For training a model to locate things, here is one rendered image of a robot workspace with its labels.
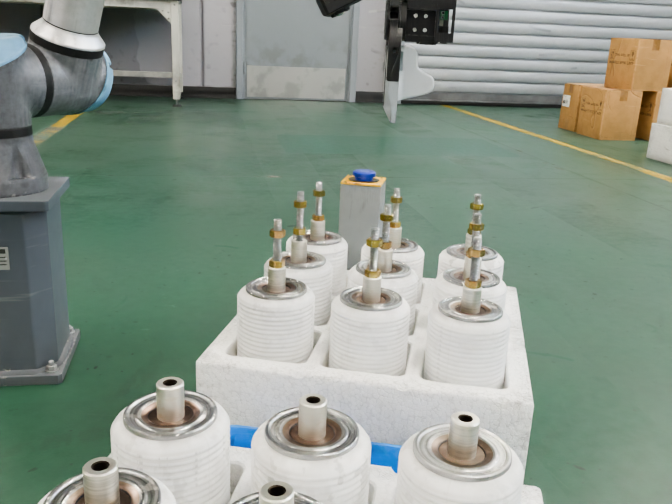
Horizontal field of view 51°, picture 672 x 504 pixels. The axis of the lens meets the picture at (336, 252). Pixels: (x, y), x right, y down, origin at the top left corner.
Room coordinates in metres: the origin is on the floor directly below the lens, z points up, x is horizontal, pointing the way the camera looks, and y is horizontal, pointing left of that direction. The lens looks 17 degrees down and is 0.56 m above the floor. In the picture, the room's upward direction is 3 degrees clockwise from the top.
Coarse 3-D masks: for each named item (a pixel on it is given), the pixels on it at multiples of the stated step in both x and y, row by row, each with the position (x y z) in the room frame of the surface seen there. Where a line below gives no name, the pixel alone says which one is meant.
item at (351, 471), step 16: (256, 432) 0.50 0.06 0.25; (256, 448) 0.48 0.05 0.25; (368, 448) 0.49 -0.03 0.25; (256, 464) 0.47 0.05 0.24; (272, 464) 0.46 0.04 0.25; (288, 464) 0.46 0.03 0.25; (304, 464) 0.46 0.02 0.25; (320, 464) 0.46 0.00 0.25; (336, 464) 0.46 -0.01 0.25; (352, 464) 0.46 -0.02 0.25; (368, 464) 0.49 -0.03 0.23; (256, 480) 0.47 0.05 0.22; (272, 480) 0.46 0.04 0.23; (288, 480) 0.45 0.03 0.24; (304, 480) 0.45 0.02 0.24; (320, 480) 0.45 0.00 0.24; (336, 480) 0.45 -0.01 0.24; (352, 480) 0.46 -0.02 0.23; (368, 480) 0.49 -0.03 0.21; (320, 496) 0.45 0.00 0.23; (336, 496) 0.45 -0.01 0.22; (352, 496) 0.46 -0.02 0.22
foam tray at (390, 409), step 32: (512, 288) 1.06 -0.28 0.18; (416, 320) 0.95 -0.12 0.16; (512, 320) 0.93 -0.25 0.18; (224, 352) 0.78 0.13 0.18; (320, 352) 0.80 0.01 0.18; (416, 352) 0.81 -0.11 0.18; (512, 352) 0.82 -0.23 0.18; (224, 384) 0.75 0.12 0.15; (256, 384) 0.74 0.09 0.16; (288, 384) 0.74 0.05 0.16; (320, 384) 0.73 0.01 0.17; (352, 384) 0.73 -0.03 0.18; (384, 384) 0.72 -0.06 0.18; (416, 384) 0.72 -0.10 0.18; (448, 384) 0.73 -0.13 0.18; (512, 384) 0.73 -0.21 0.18; (256, 416) 0.74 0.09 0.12; (352, 416) 0.72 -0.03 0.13; (384, 416) 0.72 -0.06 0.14; (416, 416) 0.71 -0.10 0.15; (448, 416) 0.71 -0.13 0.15; (480, 416) 0.70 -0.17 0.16; (512, 416) 0.69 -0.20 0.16; (512, 448) 0.69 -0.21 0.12
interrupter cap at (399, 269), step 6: (360, 264) 0.93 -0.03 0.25; (366, 264) 0.93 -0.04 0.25; (396, 264) 0.93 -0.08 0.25; (402, 264) 0.93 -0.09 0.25; (360, 270) 0.90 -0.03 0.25; (396, 270) 0.91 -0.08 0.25; (402, 270) 0.91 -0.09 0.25; (408, 270) 0.91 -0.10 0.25; (384, 276) 0.88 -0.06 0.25; (390, 276) 0.88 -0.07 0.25; (396, 276) 0.88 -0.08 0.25; (402, 276) 0.89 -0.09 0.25
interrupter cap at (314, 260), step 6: (282, 252) 0.96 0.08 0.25; (288, 252) 0.97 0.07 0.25; (312, 252) 0.97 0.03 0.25; (282, 258) 0.94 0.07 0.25; (288, 258) 0.95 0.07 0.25; (312, 258) 0.95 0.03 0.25; (318, 258) 0.94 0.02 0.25; (324, 258) 0.94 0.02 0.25; (288, 264) 0.91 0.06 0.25; (294, 264) 0.91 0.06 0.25; (300, 264) 0.91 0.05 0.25; (306, 264) 0.91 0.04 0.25; (312, 264) 0.92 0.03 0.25; (318, 264) 0.91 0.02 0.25
